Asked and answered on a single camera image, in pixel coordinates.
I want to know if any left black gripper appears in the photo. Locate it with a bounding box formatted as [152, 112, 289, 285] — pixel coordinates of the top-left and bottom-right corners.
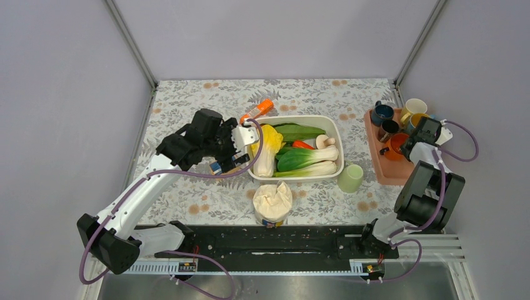
[203, 118, 250, 172]

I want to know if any light blue floral mug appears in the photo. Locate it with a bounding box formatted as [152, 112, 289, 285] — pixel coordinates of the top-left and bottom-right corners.
[404, 113, 430, 134]

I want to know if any yellow mug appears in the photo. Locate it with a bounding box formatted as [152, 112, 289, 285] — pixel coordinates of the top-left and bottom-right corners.
[399, 98, 428, 126]

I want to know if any small brown mug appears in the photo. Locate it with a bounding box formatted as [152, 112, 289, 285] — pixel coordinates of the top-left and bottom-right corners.
[377, 120, 400, 143]

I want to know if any orange mug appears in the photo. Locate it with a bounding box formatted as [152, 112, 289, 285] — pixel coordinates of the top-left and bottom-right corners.
[379, 132, 409, 161]

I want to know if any dark blue mug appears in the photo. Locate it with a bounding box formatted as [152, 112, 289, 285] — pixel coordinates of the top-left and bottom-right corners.
[370, 101, 394, 127]

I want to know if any light green cup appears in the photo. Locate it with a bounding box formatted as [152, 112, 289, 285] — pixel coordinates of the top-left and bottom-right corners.
[337, 164, 364, 193]

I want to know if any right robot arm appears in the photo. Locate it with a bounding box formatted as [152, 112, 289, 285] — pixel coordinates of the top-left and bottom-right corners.
[356, 117, 466, 258]

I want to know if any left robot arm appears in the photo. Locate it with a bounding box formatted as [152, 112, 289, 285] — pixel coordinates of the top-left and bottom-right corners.
[77, 108, 261, 274]

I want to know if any blue orange box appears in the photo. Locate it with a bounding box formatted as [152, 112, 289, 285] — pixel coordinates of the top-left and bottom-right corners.
[209, 160, 242, 178]

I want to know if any napa cabbage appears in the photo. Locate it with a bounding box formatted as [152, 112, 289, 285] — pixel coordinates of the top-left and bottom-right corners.
[251, 124, 284, 178]

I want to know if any upper bok choy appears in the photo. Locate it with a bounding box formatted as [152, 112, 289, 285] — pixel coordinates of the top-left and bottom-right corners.
[277, 147, 339, 172]

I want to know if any bok choy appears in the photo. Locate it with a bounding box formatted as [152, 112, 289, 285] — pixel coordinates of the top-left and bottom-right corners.
[277, 147, 339, 172]
[273, 161, 336, 178]

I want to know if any paper covered can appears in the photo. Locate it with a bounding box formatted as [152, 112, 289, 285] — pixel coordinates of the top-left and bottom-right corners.
[252, 181, 293, 228]

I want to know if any green leaf vegetable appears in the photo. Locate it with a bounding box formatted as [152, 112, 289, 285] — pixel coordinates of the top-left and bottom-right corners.
[273, 123, 326, 143]

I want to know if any white rectangular basin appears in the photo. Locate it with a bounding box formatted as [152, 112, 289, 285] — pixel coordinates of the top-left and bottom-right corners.
[247, 115, 345, 183]

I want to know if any red pepper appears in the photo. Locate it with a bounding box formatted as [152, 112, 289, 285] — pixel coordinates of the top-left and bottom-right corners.
[292, 140, 314, 150]

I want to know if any pink tray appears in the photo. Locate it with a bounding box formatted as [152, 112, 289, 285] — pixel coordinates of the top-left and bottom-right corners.
[364, 109, 415, 186]

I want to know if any floral tablecloth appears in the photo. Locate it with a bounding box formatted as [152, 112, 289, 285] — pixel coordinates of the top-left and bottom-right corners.
[136, 79, 401, 225]

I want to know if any king oyster mushroom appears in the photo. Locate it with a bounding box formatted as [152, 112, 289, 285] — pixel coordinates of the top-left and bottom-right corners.
[315, 134, 336, 149]

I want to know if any lower bok choy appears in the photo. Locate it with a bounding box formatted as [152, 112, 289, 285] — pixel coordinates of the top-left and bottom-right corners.
[273, 161, 336, 178]

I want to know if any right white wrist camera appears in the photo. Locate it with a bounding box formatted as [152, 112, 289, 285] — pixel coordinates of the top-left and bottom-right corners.
[435, 119, 453, 146]

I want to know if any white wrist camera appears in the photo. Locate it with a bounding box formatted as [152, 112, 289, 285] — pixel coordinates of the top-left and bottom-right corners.
[435, 119, 453, 146]
[231, 126, 259, 151]

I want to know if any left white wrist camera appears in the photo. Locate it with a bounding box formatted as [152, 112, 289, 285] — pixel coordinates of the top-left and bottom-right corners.
[231, 126, 259, 151]

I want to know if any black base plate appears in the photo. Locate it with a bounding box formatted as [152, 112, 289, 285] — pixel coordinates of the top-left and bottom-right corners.
[178, 225, 399, 273]

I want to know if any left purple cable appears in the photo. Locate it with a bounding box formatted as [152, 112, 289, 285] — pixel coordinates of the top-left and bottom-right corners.
[78, 118, 265, 300]

